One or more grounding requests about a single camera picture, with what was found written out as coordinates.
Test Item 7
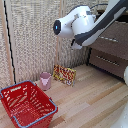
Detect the white box with pink spot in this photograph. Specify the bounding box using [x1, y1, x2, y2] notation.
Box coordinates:
[87, 9, 128, 81]

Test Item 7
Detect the colourful patterned cardboard box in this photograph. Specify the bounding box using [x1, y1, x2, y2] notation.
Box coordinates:
[52, 64, 77, 87]

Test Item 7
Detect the pink plastic cup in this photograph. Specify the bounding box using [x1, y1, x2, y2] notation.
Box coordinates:
[39, 71, 52, 92]

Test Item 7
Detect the red plastic shopping basket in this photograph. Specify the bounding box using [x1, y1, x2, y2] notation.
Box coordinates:
[0, 80, 59, 128]

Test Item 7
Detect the white rounded object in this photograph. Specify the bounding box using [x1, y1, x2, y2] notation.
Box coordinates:
[112, 109, 128, 128]

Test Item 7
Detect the silver drawer handle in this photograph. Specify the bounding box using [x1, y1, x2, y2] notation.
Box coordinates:
[95, 54, 117, 68]

